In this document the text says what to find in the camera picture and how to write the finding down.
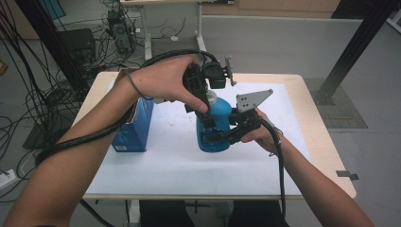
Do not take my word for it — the grey metal bracket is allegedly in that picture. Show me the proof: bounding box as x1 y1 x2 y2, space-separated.
335 169 359 182

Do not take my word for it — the blue liquid bottle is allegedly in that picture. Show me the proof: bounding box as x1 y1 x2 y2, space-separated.
196 89 234 154

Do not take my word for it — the thick black left gripper cable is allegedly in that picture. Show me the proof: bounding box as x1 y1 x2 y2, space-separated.
34 48 220 166

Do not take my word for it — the person's left hand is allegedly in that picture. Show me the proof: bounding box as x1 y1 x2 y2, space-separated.
127 54 210 114

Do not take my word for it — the light wooden table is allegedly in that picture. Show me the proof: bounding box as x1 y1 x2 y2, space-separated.
72 71 357 201

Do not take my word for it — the black equipment case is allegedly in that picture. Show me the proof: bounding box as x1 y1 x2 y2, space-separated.
59 27 97 64

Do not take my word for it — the computer tower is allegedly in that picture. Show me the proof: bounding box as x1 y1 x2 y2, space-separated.
106 9 135 55

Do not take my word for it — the white paper sheet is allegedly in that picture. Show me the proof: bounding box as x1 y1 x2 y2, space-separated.
86 80 312 197

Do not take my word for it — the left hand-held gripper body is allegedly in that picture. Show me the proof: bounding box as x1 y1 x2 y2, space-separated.
182 55 238 110

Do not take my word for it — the white desk frame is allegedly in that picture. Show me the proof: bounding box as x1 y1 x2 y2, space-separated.
119 0 235 61

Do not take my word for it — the blue cardboard box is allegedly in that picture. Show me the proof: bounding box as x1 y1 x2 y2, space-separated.
111 96 155 153

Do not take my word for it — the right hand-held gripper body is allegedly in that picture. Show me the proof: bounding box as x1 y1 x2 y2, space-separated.
229 88 274 146

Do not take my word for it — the white power strip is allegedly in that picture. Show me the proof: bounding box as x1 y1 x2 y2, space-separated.
0 168 17 191

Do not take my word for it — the black metal frame post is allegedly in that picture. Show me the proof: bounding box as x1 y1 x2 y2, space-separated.
315 0 401 106
14 0 90 96

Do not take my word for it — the person's right hand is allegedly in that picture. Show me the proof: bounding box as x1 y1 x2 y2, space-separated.
240 108 285 155

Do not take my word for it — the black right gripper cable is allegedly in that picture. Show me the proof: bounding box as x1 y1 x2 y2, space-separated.
260 118 288 219

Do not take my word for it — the black hair tie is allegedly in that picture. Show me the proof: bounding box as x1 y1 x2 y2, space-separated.
126 71 154 101

